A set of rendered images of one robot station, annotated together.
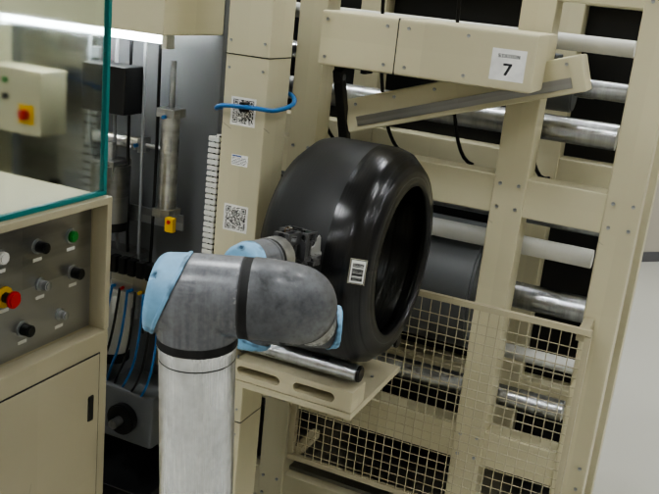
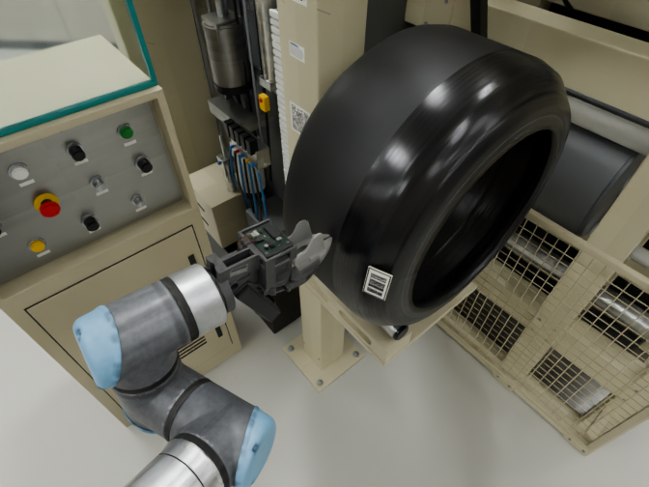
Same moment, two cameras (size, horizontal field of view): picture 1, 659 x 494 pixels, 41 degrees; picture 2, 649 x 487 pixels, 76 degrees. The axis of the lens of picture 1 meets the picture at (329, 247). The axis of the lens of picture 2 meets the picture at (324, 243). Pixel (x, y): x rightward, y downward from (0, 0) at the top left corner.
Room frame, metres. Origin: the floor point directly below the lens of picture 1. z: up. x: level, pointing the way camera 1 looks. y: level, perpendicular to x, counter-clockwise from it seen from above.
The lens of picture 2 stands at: (1.58, -0.18, 1.75)
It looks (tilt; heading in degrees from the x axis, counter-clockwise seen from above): 48 degrees down; 27
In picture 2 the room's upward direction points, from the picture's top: straight up
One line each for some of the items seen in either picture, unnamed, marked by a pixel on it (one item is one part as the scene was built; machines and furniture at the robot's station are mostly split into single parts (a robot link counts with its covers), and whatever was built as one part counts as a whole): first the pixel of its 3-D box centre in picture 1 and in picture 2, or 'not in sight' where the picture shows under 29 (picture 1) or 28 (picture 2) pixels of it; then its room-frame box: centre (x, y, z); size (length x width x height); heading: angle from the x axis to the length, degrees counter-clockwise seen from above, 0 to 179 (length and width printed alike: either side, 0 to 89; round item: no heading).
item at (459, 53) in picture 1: (435, 49); not in sight; (2.51, -0.24, 1.71); 0.61 x 0.25 x 0.15; 67
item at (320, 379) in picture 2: not in sight; (323, 351); (2.37, 0.24, 0.01); 0.27 x 0.27 x 0.02; 67
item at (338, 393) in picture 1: (296, 378); (349, 300); (2.15, 0.05, 0.84); 0.36 x 0.09 x 0.06; 67
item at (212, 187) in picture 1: (215, 220); (291, 112); (2.37, 0.33, 1.19); 0.05 x 0.04 x 0.48; 157
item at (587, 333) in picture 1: (425, 400); (506, 300); (2.50, -0.35, 0.65); 0.90 x 0.02 x 0.70; 67
